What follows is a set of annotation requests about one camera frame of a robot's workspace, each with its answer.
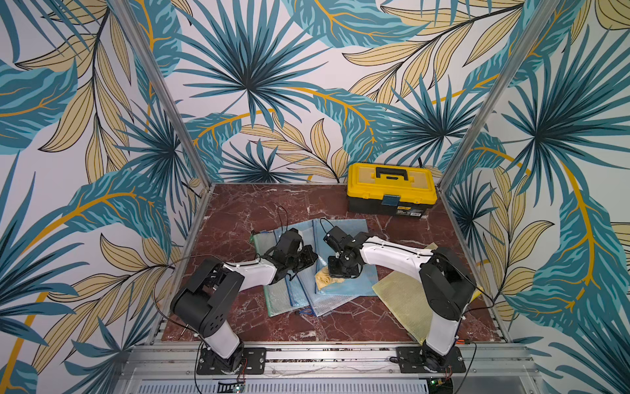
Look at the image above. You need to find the cream wiping cloth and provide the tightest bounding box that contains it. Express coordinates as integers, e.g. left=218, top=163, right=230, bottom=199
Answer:
left=315, top=266, right=345, bottom=292

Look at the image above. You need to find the white blue-edged mesh document bag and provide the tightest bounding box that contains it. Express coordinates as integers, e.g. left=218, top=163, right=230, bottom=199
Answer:
left=289, top=220, right=358, bottom=317

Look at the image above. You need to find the yellow mesh document bag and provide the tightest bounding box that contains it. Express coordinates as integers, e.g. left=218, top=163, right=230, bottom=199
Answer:
left=372, top=270, right=481, bottom=344

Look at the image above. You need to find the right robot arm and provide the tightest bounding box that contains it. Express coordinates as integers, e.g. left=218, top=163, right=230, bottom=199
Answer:
left=323, top=228, right=477, bottom=358

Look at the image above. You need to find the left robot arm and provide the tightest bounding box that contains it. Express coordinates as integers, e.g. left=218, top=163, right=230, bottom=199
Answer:
left=171, top=246, right=318, bottom=361

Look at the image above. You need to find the light blue mesh document bag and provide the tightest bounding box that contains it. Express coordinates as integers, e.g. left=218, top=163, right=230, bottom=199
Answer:
left=274, top=228, right=309, bottom=309

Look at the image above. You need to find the green-edged mesh document bag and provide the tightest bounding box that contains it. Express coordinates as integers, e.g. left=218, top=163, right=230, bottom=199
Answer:
left=253, top=231, right=295, bottom=318

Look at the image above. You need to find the yellow black toolbox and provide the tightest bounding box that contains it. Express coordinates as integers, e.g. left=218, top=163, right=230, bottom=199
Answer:
left=347, top=163, right=438, bottom=218

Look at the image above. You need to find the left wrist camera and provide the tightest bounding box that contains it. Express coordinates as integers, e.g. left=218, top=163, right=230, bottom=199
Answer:
left=263, top=228, right=303, bottom=267

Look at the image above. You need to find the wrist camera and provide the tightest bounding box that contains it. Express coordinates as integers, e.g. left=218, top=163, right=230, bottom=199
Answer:
left=323, top=226, right=355, bottom=253
left=263, top=228, right=303, bottom=267

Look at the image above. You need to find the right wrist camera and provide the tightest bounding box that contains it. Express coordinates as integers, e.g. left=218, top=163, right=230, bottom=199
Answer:
left=323, top=226, right=355, bottom=253

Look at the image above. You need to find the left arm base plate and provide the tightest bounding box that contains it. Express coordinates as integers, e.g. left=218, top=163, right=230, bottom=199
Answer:
left=195, top=346, right=267, bottom=376

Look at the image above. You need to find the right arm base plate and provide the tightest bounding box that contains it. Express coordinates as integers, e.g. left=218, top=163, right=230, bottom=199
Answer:
left=395, top=346, right=467, bottom=374

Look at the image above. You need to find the aluminium front rail frame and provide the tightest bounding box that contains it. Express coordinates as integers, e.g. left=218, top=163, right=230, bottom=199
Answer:
left=114, top=341, right=546, bottom=393

